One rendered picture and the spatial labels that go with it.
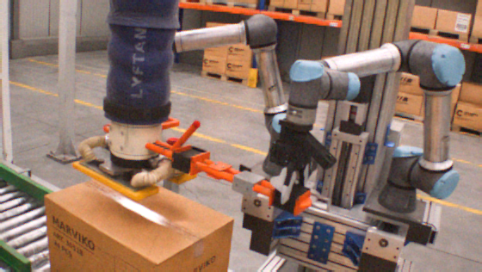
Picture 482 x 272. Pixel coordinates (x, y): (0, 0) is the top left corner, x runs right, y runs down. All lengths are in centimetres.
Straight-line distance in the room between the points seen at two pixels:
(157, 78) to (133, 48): 12
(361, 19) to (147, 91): 90
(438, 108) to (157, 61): 88
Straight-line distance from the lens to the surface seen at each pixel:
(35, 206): 252
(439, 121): 142
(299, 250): 184
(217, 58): 951
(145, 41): 130
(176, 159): 129
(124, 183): 138
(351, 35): 175
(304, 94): 103
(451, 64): 134
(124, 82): 133
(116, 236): 141
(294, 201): 110
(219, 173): 122
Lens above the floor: 169
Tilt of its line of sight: 18 degrees down
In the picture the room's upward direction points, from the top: 7 degrees clockwise
